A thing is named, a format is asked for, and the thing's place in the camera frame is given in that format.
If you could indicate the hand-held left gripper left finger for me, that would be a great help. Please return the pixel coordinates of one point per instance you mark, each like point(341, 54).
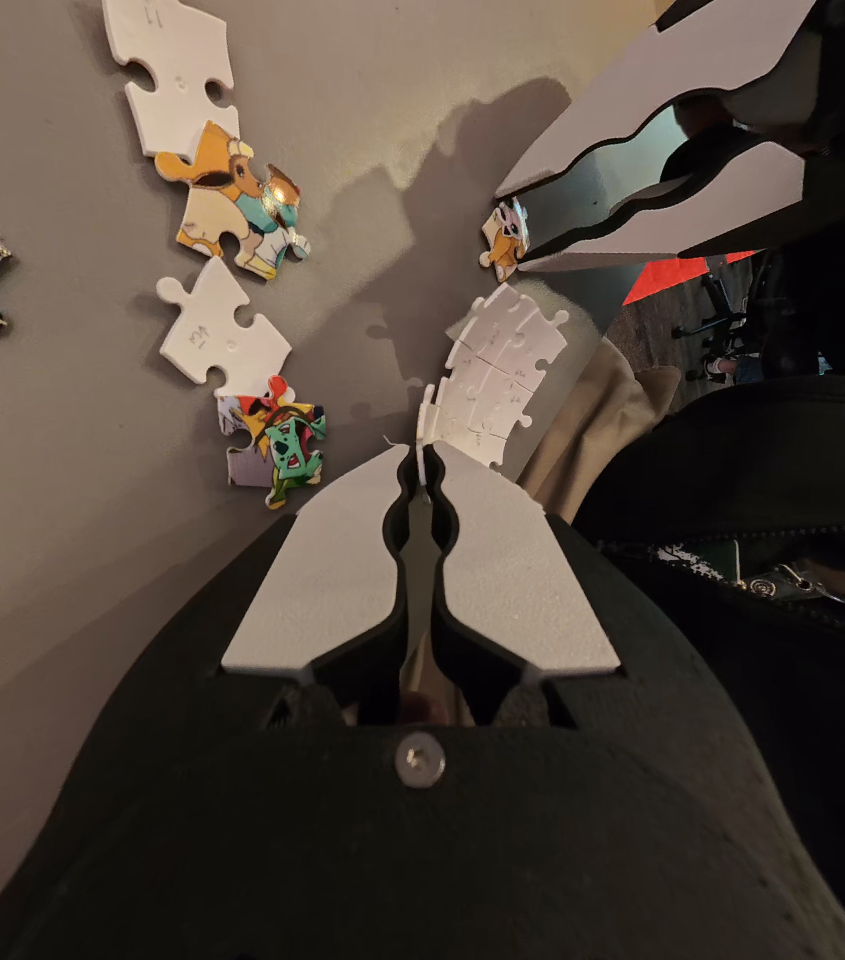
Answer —
point(317, 585)

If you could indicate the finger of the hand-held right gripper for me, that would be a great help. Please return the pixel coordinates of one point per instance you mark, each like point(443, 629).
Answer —
point(655, 82)
point(730, 202)

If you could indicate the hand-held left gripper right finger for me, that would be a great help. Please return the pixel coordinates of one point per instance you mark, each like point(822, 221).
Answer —
point(520, 592)

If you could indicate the assembled white curved puzzle section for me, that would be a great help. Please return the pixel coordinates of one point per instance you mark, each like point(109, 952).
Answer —
point(497, 375)

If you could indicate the small orange puzzle piece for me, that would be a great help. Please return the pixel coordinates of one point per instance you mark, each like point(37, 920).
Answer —
point(503, 247)

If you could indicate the green multicoloured puzzle piece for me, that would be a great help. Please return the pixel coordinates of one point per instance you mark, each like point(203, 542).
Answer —
point(280, 450)

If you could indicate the white face-down puzzle piece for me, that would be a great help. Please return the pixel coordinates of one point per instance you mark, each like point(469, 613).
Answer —
point(167, 75)
point(220, 337)

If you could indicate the orange and blue puzzle piece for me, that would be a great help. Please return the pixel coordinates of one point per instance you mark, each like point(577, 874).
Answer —
point(235, 202)

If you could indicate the red object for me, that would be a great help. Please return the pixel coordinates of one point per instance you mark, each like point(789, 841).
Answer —
point(662, 281)

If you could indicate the black office chair base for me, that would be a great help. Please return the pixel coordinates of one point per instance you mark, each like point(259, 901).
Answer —
point(715, 319)

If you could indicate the person's beige trousers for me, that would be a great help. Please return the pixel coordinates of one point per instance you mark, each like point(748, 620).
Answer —
point(602, 420)

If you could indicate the metal badge clip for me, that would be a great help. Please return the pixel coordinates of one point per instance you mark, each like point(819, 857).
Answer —
point(805, 581)

